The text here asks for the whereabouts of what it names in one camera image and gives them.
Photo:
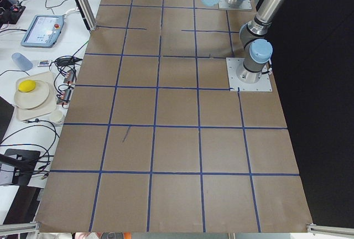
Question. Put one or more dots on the white paper cup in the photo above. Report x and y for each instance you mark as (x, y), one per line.
(57, 117)

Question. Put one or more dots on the beige tray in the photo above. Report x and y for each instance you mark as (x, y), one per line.
(45, 108)

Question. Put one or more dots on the beige plate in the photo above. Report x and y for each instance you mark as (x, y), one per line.
(34, 98)

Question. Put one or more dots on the yellow lemon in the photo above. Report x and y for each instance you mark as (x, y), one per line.
(27, 86)

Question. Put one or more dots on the blue teach pendant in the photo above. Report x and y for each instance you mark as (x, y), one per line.
(43, 31)

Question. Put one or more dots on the blue plastic cup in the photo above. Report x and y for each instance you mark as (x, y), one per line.
(22, 62)

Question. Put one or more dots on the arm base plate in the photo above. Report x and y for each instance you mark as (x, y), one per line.
(238, 5)
(235, 84)

